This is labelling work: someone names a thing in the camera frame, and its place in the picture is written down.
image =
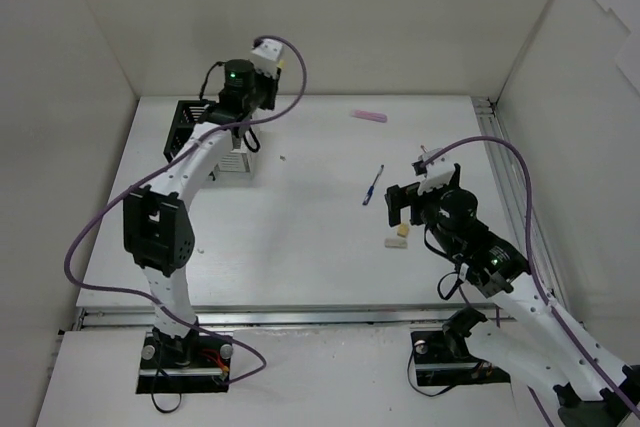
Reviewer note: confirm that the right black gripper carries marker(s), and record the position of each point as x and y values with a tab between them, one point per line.
403	196

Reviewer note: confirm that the aluminium rail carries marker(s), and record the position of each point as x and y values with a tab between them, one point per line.
512	192
276	317

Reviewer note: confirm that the aluminium rail right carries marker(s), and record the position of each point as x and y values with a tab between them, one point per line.
512	192

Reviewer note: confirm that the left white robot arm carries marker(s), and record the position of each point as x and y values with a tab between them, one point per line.
157	229

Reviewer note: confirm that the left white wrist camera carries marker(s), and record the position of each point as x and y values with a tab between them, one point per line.
266	57

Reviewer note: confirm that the aluminium rail front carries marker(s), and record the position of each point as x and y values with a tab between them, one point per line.
276	317

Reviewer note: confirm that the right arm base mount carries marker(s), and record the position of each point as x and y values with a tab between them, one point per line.
440	361

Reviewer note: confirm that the pink highlighter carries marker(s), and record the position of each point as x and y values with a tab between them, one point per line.
369	116

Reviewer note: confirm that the white eraser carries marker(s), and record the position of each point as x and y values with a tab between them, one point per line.
395	243

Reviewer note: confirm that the blue pen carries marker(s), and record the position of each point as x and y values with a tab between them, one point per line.
371	188

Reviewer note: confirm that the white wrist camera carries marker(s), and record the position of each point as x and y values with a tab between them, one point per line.
435	174
266	57

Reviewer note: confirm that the black slotted container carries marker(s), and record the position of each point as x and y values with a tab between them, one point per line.
186	116

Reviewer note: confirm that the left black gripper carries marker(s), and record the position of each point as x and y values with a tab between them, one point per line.
270	92

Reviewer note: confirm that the yellow eraser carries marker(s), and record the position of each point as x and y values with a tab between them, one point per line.
403	230

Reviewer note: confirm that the white slotted container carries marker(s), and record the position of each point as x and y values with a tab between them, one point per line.
242	160

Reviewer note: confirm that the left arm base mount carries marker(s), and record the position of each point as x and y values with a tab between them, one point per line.
202	369

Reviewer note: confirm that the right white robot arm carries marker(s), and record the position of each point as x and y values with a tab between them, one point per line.
588	384

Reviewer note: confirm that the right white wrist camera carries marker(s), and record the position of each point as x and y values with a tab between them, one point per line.
435	174

